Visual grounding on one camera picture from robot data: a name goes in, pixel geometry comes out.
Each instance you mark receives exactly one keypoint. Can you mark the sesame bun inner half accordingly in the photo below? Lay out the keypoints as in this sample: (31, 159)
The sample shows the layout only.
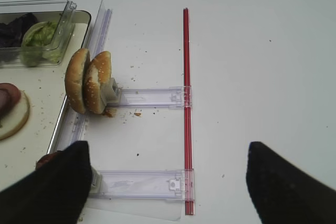
(97, 77)

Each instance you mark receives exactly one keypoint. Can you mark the clear lower right pusher track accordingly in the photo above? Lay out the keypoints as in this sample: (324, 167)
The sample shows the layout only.
(174, 184)

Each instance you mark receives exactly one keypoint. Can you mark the sesame bun outer half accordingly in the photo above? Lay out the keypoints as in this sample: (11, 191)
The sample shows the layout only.
(74, 77)

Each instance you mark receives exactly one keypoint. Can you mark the clear plastic lettuce container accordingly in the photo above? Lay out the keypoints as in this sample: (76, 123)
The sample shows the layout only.
(60, 11)

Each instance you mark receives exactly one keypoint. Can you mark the sesame bun half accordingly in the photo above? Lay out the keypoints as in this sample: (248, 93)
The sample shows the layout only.
(97, 77)
(74, 77)

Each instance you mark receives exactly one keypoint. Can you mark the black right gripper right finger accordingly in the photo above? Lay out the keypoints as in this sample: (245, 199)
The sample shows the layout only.
(282, 193)

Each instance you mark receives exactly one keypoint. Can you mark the red right rail strip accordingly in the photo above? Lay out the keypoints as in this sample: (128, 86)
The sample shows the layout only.
(188, 164)

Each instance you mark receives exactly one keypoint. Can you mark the purple cabbage leaves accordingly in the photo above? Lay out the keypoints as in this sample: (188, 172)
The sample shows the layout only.
(13, 32)

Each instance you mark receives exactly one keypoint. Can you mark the sliced sausage stack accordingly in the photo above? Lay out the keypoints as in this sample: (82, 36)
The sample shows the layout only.
(45, 159)

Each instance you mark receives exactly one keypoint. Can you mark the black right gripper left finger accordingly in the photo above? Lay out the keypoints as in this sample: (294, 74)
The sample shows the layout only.
(55, 193)

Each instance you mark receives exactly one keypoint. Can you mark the clear upper right pusher track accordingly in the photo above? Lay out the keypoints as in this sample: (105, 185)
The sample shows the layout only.
(172, 97)

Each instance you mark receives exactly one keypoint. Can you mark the clear pusher track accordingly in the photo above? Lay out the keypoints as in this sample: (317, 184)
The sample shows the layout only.
(172, 97)
(174, 184)

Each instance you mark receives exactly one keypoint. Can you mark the sausage slice on bun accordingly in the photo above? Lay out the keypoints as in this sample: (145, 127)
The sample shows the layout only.
(10, 96)

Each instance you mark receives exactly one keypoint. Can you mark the green lettuce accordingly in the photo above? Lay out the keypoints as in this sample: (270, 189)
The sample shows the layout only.
(36, 45)

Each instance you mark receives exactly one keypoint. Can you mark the bottom bun slice on tray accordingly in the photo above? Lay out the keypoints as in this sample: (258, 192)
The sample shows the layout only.
(16, 118)

